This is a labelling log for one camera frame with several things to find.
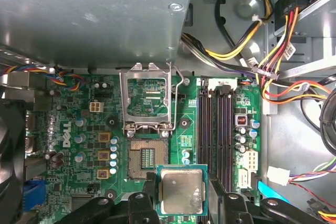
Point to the black case fan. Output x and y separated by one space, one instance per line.
10 142

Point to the grey power supply unit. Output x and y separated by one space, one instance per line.
92 24

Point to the black PC case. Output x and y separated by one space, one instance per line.
288 134

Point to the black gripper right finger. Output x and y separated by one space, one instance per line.
233 208

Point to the cream four-pin power socket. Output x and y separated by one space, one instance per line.
95 107

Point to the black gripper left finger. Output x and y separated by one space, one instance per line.
140 208

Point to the black RAM slot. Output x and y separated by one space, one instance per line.
229 129
203 129
221 129
212 129

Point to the metal locking lever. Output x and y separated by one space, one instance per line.
172 108

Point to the grey optical drive cage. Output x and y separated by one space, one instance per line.
315 22

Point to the green motherboard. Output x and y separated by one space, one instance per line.
181 113

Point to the metal socket cover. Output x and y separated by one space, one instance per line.
124 95

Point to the blue VGA port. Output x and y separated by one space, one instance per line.
34 195

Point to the CPU socket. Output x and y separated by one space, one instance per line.
136 155

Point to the silver green CPU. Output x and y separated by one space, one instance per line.
181 190

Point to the cream board connector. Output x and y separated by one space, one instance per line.
244 179
250 159

